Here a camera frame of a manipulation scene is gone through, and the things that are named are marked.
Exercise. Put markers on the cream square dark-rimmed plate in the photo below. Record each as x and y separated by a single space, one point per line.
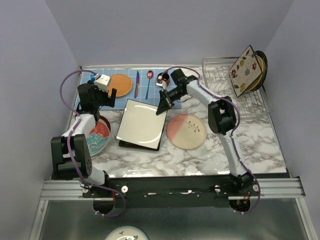
245 70

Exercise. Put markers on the iridescent spoon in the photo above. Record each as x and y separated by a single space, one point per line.
150 75

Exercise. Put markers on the woven wicker round trivet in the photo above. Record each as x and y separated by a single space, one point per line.
122 83

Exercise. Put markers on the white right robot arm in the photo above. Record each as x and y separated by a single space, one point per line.
224 118

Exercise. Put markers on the aluminium frame rail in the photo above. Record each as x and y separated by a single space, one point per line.
71 190

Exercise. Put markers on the yellow round plate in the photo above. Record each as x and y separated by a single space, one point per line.
257 81

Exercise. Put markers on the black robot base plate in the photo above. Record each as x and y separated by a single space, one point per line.
174 191

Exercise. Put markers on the black teal square plate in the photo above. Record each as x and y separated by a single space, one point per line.
128 145

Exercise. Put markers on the orange black mug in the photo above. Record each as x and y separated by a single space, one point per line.
165 76

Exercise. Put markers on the dark olive round plate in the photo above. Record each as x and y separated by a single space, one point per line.
259 83

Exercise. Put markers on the wire dish rack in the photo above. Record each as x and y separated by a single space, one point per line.
215 71

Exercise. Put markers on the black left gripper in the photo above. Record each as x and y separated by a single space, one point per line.
108 101

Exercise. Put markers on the red rimmed round plate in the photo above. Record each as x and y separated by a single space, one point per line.
105 121

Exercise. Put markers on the white floral plate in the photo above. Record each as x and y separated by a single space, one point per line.
127 232

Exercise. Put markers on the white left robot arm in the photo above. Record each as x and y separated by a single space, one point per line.
70 153

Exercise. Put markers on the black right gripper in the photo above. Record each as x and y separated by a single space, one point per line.
164 104

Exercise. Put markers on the iridescent knife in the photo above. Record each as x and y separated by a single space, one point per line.
137 83

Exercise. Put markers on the white square plate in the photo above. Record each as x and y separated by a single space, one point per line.
140 125

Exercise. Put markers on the beige floral round plate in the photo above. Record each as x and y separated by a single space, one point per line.
186 131

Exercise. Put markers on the white red rimmed plate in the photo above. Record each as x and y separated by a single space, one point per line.
98 138

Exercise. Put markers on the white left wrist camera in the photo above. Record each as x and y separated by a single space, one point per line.
102 82

